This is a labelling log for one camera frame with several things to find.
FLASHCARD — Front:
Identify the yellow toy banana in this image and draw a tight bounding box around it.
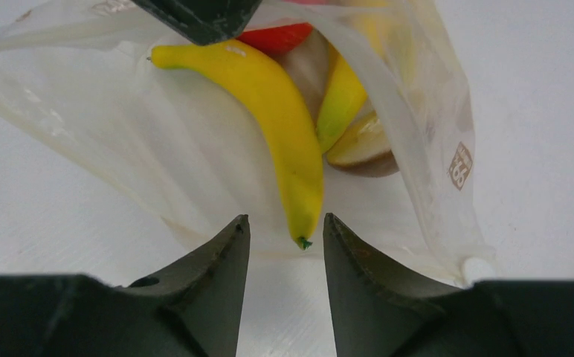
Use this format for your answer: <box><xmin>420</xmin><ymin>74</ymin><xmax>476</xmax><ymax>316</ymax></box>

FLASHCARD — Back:
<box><xmin>150</xmin><ymin>39</ymin><xmax>324</xmax><ymax>251</ymax></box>

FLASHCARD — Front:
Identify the polka dot zip bag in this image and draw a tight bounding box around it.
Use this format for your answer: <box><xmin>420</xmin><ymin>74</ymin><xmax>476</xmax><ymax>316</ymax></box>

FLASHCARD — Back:
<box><xmin>0</xmin><ymin>1</ymin><xmax>498</xmax><ymax>286</ymax></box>

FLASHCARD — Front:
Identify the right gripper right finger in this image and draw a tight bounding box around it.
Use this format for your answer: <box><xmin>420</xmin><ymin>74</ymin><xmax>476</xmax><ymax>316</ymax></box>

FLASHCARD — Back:
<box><xmin>323</xmin><ymin>213</ymin><xmax>574</xmax><ymax>356</ymax></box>

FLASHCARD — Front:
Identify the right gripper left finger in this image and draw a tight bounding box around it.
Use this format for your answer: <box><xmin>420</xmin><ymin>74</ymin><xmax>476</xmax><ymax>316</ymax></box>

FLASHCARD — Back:
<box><xmin>0</xmin><ymin>215</ymin><xmax>251</xmax><ymax>356</ymax></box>

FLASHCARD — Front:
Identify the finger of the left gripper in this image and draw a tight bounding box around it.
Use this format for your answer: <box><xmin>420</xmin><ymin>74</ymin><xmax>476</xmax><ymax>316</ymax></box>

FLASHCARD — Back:
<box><xmin>133</xmin><ymin>0</ymin><xmax>262</xmax><ymax>46</ymax></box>

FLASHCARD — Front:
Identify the brown toy mushroom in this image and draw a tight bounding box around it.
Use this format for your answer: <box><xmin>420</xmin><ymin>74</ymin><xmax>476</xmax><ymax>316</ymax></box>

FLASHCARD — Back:
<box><xmin>326</xmin><ymin>111</ymin><xmax>399</xmax><ymax>178</ymax></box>

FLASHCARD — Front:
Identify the red toy chili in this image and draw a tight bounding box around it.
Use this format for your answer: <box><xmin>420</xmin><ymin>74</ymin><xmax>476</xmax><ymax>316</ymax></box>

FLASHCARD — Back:
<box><xmin>237</xmin><ymin>23</ymin><xmax>314</xmax><ymax>56</ymax></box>

